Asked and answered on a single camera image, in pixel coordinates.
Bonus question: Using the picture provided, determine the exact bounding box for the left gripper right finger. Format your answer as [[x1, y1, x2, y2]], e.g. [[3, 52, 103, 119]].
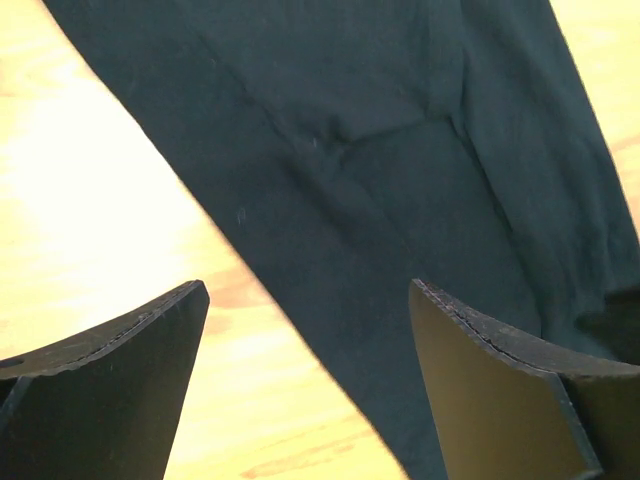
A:
[[409, 280, 639, 479]]

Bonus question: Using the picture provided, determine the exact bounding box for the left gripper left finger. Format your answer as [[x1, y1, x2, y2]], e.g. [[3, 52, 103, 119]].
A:
[[1, 280, 209, 480]]

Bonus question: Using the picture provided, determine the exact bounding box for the black t shirt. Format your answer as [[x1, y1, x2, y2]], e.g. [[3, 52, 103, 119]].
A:
[[47, 1, 639, 479]]

